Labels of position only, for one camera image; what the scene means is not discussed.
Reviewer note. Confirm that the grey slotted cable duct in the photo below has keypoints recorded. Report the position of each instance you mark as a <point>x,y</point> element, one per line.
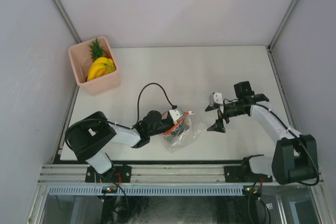
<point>148,190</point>

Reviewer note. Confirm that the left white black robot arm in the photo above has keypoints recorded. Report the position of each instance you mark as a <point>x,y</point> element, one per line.
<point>89,136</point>

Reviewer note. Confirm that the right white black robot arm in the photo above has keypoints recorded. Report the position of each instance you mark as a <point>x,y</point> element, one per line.
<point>295,157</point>

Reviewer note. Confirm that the aluminium rail frame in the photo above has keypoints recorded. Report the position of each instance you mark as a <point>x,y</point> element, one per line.
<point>153,174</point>

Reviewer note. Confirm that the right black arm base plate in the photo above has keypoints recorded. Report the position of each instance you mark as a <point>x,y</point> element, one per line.
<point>235,173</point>

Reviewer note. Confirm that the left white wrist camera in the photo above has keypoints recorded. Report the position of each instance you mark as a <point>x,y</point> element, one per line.
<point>176,114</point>

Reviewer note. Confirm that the clear zip top bag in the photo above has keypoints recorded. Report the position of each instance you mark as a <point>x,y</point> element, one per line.
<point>188,137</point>

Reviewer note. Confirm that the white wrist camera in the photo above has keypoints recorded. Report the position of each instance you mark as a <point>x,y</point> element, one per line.
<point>216,97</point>
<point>176,114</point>

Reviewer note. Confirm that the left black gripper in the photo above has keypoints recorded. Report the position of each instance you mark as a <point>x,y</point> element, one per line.
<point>179,130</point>

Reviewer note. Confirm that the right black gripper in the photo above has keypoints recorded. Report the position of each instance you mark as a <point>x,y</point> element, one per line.
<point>218,126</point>

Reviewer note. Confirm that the fake pineapple green crown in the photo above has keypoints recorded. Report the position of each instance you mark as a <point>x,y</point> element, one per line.
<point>96,50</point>

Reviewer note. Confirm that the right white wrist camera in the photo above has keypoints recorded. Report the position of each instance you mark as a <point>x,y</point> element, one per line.
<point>216,97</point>

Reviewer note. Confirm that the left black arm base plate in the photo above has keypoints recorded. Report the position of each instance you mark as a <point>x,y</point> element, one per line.
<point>117,174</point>

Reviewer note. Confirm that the pink plastic bin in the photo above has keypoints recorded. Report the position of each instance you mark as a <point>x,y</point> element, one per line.
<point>80,59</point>

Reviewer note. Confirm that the yellow fake banana bunch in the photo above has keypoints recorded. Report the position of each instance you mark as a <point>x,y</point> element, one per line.
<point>100,67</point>

